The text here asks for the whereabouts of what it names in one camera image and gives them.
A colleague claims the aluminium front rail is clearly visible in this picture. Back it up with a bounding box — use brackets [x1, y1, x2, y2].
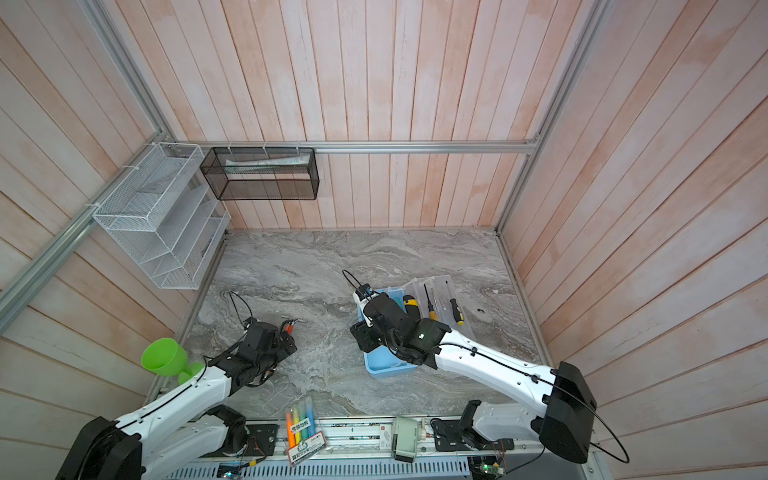
[103, 412, 602, 466]

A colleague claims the highlighter marker pack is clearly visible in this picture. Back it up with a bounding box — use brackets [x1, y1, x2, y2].
[285, 396, 327, 467]

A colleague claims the white green electronic box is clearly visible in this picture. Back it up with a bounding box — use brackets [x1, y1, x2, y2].
[391, 417, 420, 463]

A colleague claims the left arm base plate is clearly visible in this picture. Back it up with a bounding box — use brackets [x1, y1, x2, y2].
[204, 423, 280, 458]

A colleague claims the yellow black utility knife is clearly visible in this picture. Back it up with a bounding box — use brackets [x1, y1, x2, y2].
[403, 294, 421, 322]

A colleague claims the green plastic cup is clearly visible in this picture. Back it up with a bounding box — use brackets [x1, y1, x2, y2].
[141, 338, 204, 384]

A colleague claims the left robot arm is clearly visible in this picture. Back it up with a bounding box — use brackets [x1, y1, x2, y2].
[56, 320, 296, 479]

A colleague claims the black wire mesh basket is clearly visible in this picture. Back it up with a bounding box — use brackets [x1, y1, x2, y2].
[200, 146, 320, 201]

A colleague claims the blue plastic tool box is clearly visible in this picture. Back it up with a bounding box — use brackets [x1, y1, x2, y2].
[348, 275, 475, 379]

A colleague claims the black short screwdriver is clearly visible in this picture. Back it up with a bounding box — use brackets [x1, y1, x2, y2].
[445, 280, 465, 325]

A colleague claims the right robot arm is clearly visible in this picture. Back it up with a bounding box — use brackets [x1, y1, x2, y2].
[350, 287, 597, 464]

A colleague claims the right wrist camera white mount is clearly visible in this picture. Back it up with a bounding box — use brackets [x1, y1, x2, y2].
[353, 284, 378, 309]

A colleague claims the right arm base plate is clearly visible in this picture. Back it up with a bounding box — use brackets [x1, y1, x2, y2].
[430, 418, 514, 452]

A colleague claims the white wire mesh shelf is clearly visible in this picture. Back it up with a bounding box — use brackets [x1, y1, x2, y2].
[94, 143, 230, 290]

